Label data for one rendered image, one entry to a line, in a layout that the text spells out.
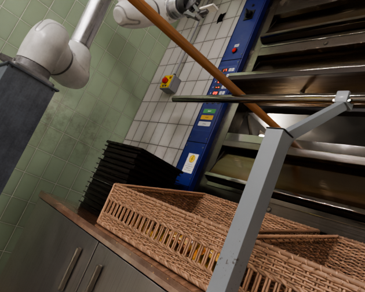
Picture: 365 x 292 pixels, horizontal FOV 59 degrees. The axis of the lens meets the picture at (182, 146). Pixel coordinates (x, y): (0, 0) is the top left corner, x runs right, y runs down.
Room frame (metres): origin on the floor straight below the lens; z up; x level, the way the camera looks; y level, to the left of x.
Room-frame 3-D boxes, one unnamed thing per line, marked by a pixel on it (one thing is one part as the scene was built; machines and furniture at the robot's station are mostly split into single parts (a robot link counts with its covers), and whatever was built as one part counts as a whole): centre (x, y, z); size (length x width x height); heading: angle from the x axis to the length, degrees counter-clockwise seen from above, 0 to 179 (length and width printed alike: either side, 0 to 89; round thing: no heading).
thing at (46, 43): (1.36, 0.72, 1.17); 0.18 x 0.16 x 0.22; 163
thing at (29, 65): (1.34, 0.74, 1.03); 0.22 x 0.18 x 0.06; 131
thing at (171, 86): (1.99, 0.23, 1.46); 0.10 x 0.07 x 0.10; 39
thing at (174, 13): (1.19, 0.23, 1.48); 0.09 x 0.06 x 0.09; 129
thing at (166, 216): (1.13, -0.18, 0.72); 0.56 x 0.49 x 0.28; 41
